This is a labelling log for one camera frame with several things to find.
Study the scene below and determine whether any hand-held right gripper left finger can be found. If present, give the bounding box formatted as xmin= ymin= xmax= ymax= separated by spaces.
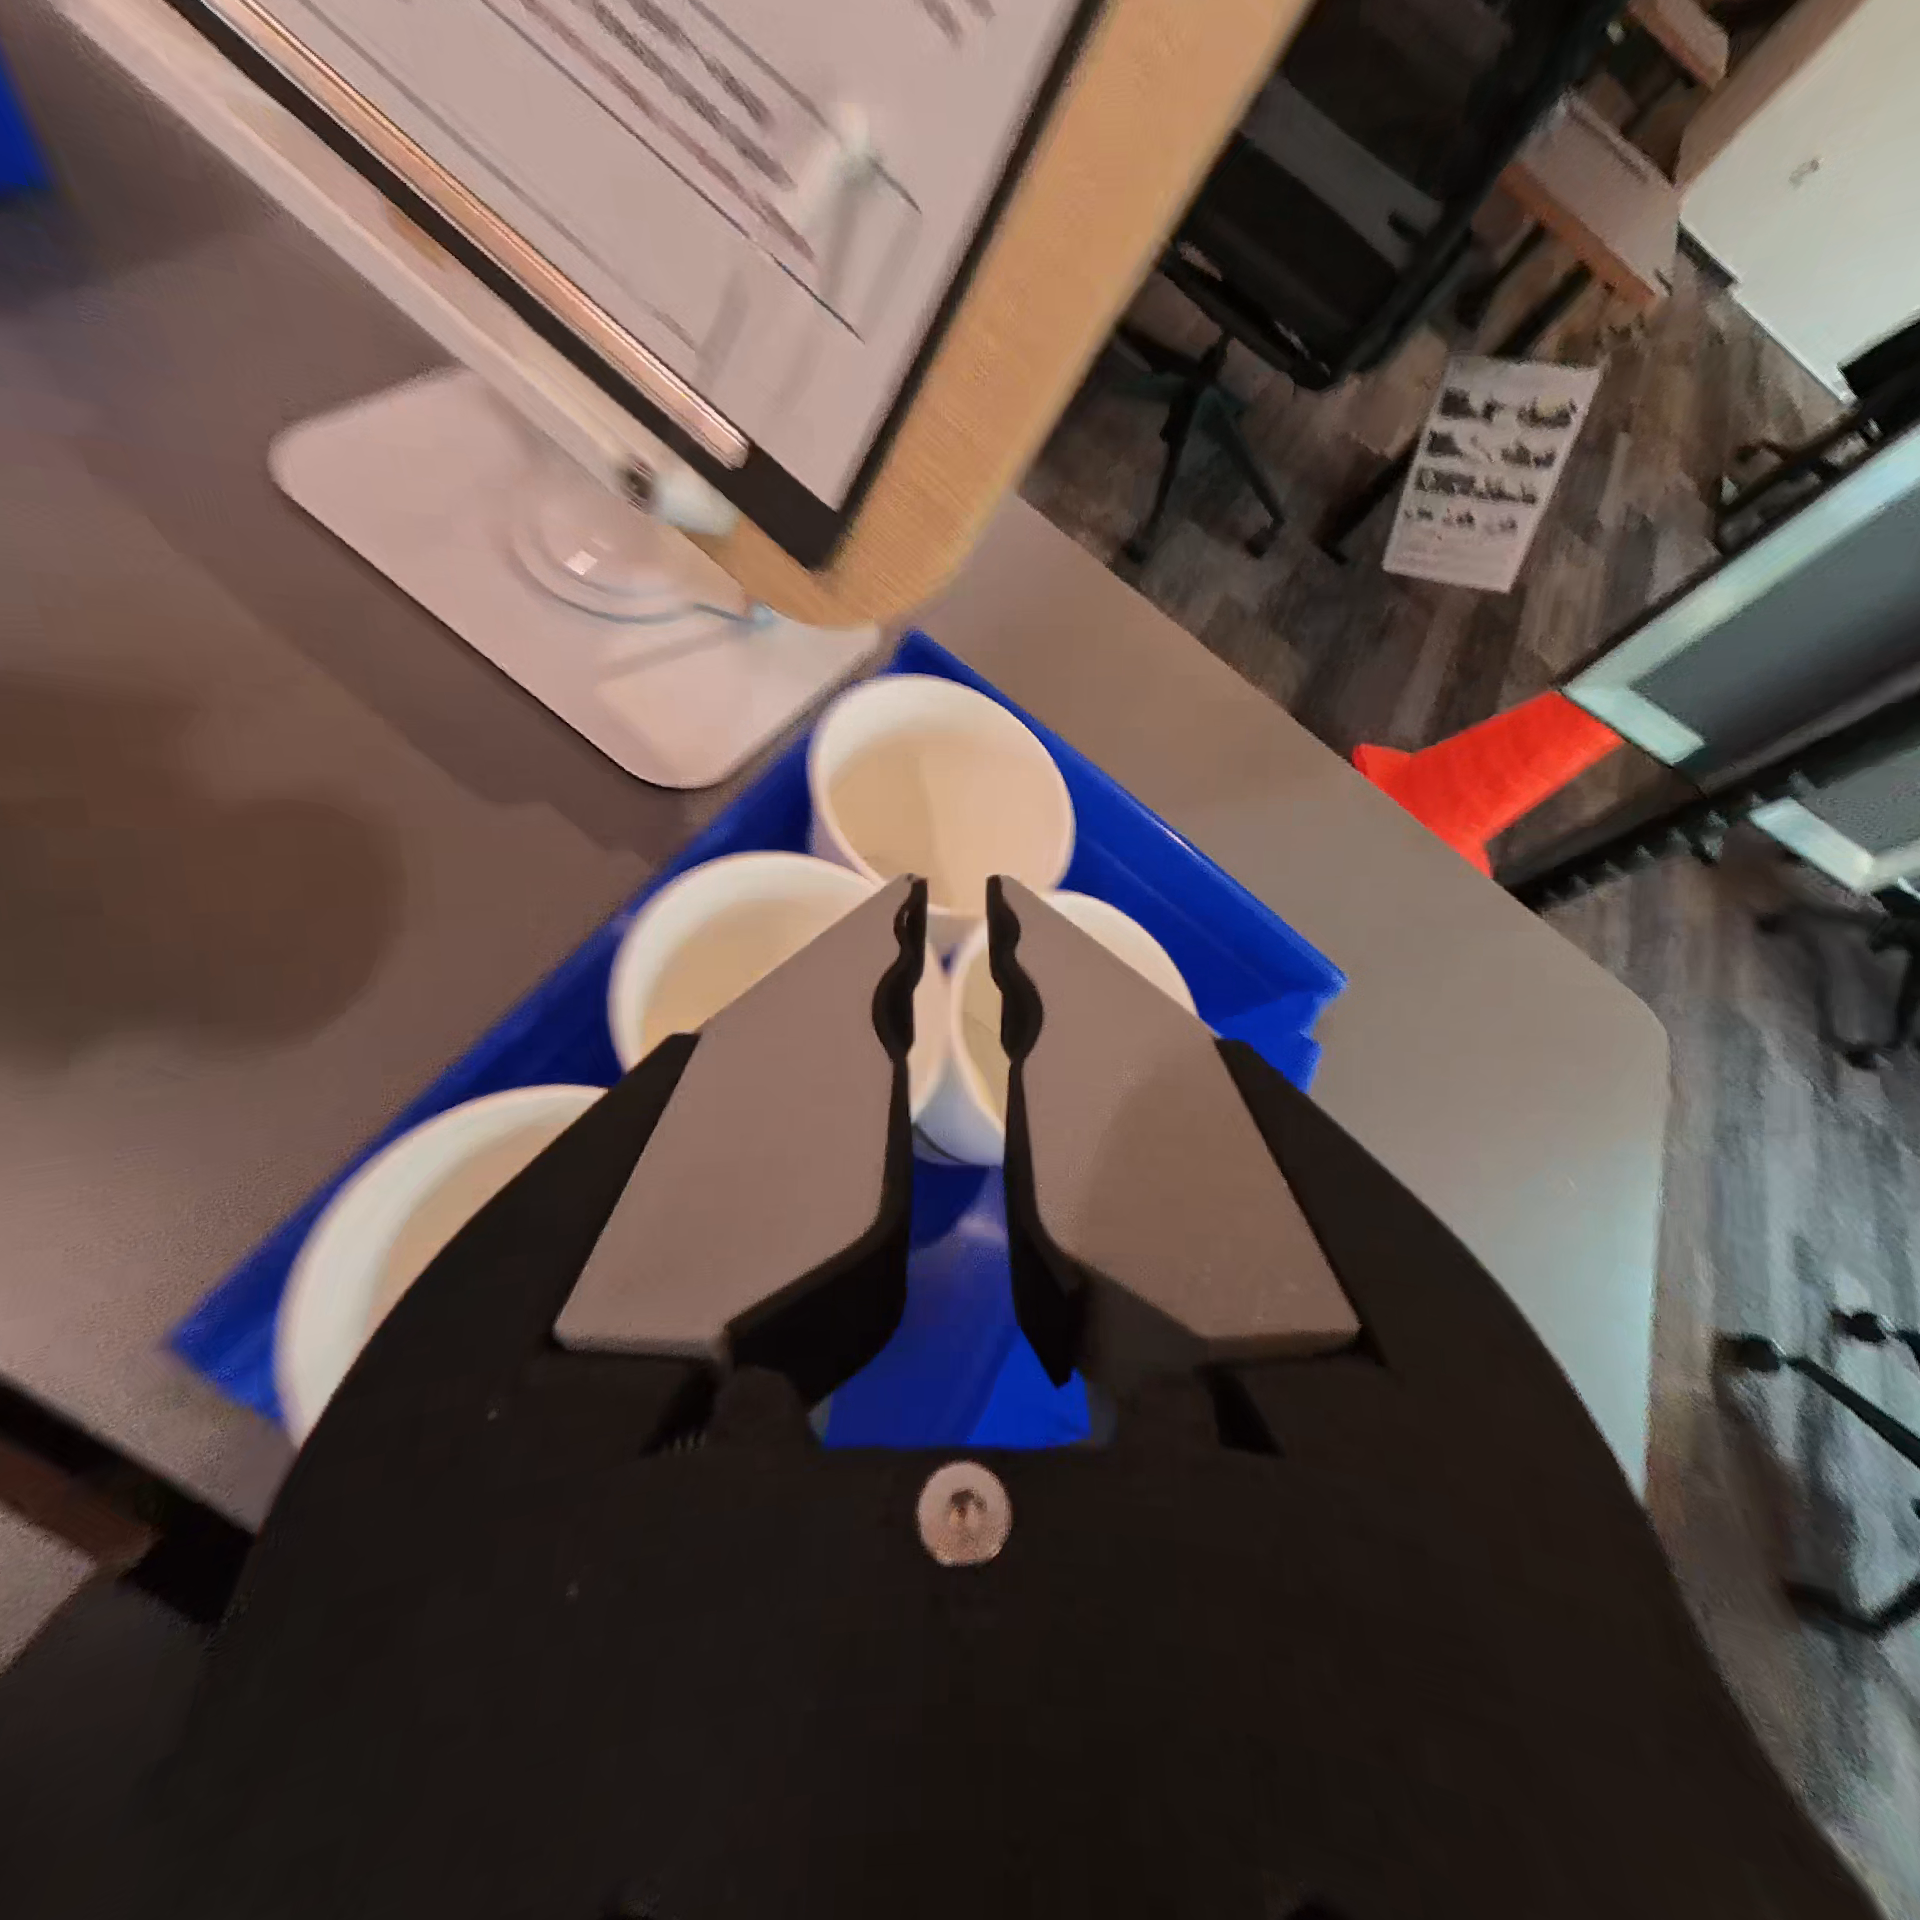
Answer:
xmin=551 ymin=874 xmax=927 ymax=1413

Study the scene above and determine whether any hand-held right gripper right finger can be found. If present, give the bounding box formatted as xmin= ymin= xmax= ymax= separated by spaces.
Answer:
xmin=983 ymin=874 xmax=1364 ymax=1391

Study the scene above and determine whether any white paper cup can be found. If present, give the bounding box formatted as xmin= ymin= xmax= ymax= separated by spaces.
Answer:
xmin=907 ymin=890 xmax=1203 ymax=1167
xmin=607 ymin=853 xmax=951 ymax=1103
xmin=807 ymin=675 xmax=1077 ymax=963
xmin=273 ymin=1084 xmax=607 ymax=1448

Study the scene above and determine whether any orange traffic cone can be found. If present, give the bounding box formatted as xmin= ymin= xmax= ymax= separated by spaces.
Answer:
xmin=1351 ymin=693 xmax=1624 ymax=880

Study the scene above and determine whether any printed paper sheet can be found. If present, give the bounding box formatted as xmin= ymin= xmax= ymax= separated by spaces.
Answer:
xmin=1380 ymin=352 xmax=1601 ymax=590

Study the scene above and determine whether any grey framed panel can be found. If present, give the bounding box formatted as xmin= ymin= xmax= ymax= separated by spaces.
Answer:
xmin=1559 ymin=463 xmax=1920 ymax=903

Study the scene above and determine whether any wooden document stand white base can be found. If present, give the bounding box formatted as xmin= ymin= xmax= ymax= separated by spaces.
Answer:
xmin=88 ymin=0 xmax=1319 ymax=792

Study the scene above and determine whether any black office chair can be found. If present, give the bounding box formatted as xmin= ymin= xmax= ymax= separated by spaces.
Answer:
xmin=1118 ymin=0 xmax=1593 ymax=557

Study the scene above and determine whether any printed instruction sheet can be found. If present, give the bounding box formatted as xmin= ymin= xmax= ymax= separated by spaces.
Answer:
xmin=224 ymin=0 xmax=1104 ymax=511

